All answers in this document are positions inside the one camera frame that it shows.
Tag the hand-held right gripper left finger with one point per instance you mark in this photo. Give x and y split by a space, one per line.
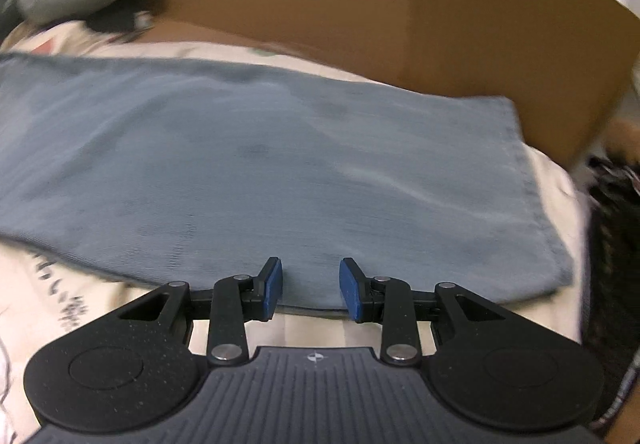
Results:
273 286

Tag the grey-blue garment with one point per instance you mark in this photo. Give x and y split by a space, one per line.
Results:
275 164

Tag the flat cardboard sheet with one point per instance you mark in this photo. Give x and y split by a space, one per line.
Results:
400 14

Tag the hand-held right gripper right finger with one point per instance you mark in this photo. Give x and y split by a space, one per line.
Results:
349 291

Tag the cream bear print bed sheet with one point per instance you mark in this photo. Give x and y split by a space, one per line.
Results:
45 294

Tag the black cloth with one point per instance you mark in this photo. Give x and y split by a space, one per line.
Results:
115 19

